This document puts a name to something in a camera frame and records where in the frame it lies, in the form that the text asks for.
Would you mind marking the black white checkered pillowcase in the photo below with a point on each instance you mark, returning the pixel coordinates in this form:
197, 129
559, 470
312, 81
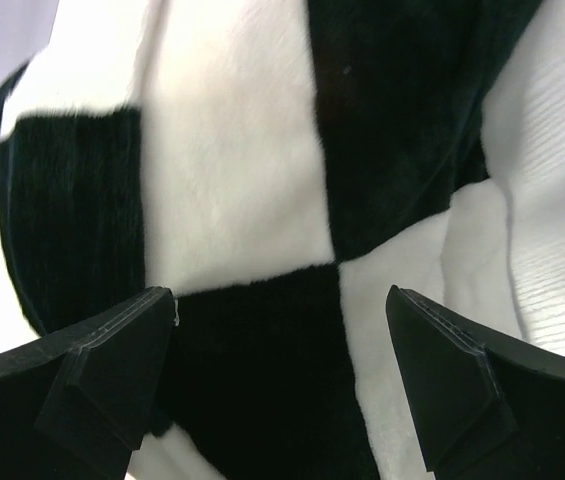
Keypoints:
279, 166

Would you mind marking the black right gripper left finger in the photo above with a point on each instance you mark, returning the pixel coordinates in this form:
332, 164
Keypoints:
76, 403

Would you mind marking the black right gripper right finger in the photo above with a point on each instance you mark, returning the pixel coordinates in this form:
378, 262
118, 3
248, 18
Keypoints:
485, 405

